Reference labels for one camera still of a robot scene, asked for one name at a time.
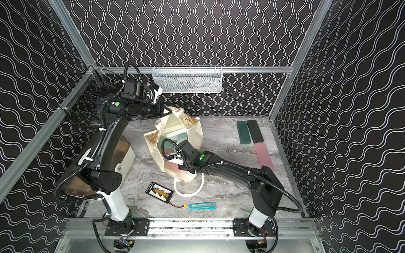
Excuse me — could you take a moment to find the brown storage box white handle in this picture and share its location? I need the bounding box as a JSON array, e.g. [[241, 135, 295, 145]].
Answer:
[[59, 136, 136, 197]]

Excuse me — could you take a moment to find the black battery pack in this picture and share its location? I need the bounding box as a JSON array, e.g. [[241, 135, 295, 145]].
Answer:
[[145, 182, 174, 203]]

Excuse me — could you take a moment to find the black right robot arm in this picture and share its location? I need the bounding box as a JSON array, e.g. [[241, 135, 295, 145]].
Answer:
[[186, 151, 303, 228]]

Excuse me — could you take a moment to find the light green case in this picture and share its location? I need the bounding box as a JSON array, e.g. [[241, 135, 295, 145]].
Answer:
[[165, 132, 188, 150]]

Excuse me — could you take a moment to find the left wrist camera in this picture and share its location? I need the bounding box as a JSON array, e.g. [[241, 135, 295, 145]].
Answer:
[[120, 80, 163, 103]]

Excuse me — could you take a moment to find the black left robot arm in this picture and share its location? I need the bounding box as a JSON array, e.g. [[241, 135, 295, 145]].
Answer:
[[53, 98, 172, 222]]

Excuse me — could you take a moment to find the cream canvas tote bag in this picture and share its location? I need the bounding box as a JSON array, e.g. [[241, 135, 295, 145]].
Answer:
[[143, 106, 204, 184]]

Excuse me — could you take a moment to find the dark green pencil case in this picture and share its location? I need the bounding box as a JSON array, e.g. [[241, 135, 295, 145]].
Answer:
[[236, 121, 251, 144]]

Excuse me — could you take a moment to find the red battery wire yellow plug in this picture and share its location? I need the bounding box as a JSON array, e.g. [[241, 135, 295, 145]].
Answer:
[[169, 202, 188, 208]]

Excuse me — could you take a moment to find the teal utility knife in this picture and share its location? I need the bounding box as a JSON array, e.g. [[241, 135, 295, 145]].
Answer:
[[188, 202, 217, 210]]

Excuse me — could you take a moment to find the white wire mesh basket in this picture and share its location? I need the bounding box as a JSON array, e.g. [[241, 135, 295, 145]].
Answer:
[[152, 65, 223, 93]]

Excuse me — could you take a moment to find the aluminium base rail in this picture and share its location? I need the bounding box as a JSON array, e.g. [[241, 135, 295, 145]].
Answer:
[[64, 218, 317, 240]]

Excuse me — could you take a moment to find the pink pencil case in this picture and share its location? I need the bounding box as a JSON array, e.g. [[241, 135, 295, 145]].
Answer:
[[254, 142, 275, 170]]

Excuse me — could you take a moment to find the black pencil case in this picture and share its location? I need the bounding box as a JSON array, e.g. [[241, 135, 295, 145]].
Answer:
[[247, 120, 264, 143]]

